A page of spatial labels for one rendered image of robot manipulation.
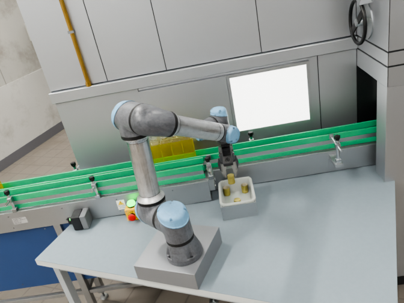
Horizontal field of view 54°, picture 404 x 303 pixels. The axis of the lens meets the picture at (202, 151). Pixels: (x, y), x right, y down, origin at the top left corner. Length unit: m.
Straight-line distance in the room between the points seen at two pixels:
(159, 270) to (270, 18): 1.30
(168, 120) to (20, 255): 1.45
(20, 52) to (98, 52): 3.60
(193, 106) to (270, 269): 0.96
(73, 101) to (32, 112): 3.46
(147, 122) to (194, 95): 0.78
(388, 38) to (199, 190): 1.11
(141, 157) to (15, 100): 4.13
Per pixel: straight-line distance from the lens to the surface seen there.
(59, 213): 2.28
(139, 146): 1.52
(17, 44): 5.71
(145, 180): 1.58
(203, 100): 2.14
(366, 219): 1.91
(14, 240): 2.51
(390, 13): 1.85
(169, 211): 1.55
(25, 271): 2.65
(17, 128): 5.57
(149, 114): 1.40
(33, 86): 5.77
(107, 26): 2.13
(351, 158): 2.23
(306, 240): 1.80
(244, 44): 2.11
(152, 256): 1.74
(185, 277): 1.63
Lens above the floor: 1.92
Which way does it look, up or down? 27 degrees down
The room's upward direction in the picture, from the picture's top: 12 degrees counter-clockwise
